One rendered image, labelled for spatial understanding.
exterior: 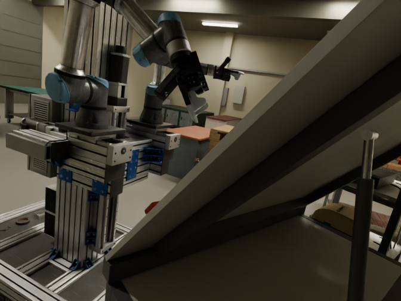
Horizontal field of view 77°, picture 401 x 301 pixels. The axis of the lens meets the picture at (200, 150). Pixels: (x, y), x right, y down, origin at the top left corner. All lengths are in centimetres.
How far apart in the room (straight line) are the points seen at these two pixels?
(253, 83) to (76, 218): 884
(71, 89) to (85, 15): 28
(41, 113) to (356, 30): 160
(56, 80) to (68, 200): 84
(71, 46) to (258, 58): 916
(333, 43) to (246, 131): 14
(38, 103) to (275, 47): 898
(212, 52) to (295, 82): 1028
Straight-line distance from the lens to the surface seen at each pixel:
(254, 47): 1014
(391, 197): 159
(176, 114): 885
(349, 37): 31
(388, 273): 143
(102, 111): 126
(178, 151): 405
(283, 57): 991
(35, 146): 131
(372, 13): 31
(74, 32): 114
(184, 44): 82
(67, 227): 183
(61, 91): 113
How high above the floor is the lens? 140
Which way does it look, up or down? 13 degrees down
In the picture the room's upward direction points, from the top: 10 degrees clockwise
